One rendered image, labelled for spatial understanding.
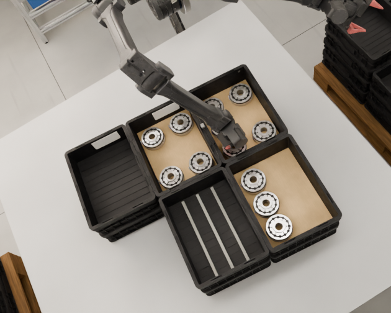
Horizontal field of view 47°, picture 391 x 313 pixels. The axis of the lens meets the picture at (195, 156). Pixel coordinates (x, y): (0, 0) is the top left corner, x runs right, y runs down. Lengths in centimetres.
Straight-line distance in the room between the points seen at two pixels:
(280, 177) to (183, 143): 45
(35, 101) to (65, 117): 113
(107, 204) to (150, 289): 41
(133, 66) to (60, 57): 233
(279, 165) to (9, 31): 283
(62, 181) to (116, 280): 57
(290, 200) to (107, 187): 79
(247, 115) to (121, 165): 61
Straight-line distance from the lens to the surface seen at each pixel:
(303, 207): 185
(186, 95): 151
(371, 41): 268
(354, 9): 177
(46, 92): 357
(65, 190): 227
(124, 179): 202
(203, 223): 186
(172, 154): 200
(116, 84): 245
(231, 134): 170
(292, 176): 189
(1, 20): 426
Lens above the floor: 259
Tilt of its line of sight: 63 degrees down
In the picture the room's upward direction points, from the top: 25 degrees counter-clockwise
